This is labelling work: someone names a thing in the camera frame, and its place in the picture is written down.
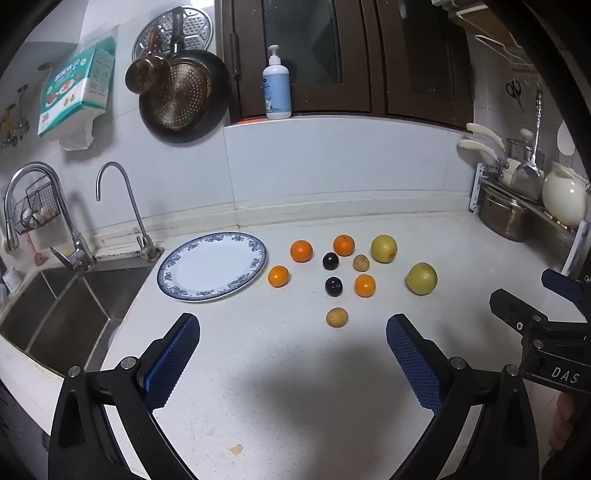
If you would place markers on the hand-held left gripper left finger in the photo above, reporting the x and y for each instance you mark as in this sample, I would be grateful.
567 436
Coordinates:
171 364

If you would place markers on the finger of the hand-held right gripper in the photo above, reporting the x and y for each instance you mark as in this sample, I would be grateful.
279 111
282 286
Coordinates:
515 309
565 287

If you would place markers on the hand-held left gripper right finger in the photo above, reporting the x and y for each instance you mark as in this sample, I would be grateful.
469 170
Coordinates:
415 364

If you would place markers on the brown longan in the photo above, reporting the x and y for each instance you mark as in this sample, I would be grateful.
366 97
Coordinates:
336 317
361 263

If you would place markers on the blue patterned white plate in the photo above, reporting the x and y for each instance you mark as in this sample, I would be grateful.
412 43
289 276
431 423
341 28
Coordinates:
207 270

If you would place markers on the dark purple plum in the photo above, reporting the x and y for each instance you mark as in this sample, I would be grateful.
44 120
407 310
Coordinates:
330 261
333 286

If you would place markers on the orange mandarin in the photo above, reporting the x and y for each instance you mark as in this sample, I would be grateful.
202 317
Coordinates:
343 245
364 285
278 276
301 251

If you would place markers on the person's right hand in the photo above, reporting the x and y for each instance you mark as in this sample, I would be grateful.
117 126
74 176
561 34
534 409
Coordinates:
562 420

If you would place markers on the metal dish rack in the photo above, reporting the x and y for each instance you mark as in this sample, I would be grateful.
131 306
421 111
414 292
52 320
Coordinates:
549 212

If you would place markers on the white ceramic jug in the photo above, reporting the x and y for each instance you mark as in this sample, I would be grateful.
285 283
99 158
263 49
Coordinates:
563 196

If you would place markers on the stainless steel pot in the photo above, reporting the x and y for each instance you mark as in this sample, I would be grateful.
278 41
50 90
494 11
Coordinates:
503 217

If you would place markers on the metal spatula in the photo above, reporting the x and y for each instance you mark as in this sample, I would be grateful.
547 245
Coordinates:
526 177

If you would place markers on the stainless steel sink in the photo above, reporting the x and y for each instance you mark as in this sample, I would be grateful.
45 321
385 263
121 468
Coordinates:
60 314

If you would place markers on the slim gooseneck chrome faucet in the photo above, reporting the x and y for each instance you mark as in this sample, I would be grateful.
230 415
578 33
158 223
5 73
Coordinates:
138 221

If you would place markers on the white plastic spoon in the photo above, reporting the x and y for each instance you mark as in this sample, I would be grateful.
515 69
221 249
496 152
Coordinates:
564 138

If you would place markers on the large chrome kitchen faucet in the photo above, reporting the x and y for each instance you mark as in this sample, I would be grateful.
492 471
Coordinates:
76 240

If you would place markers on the small white cup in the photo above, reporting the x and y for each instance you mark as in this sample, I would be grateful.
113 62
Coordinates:
13 281

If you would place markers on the black scissors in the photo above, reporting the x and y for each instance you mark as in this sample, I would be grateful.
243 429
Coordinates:
515 92

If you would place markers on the black frying pan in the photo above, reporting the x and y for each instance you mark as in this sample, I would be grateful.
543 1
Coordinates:
184 101

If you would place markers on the green white tissue box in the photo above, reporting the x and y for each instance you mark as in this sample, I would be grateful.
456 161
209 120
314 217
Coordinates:
74 92

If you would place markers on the small copper saucepan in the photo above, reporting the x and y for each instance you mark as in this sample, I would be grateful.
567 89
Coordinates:
145 76

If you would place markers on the blue white soap pump bottle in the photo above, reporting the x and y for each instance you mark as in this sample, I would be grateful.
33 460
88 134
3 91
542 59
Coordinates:
277 92

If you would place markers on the round metal steamer rack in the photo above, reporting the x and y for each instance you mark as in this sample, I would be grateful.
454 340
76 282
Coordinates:
198 27

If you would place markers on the bicycle shaped wall decoration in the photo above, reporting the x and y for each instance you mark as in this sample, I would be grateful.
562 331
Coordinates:
18 122

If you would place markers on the dark wooden window frame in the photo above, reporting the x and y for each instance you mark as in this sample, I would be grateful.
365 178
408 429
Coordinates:
360 55

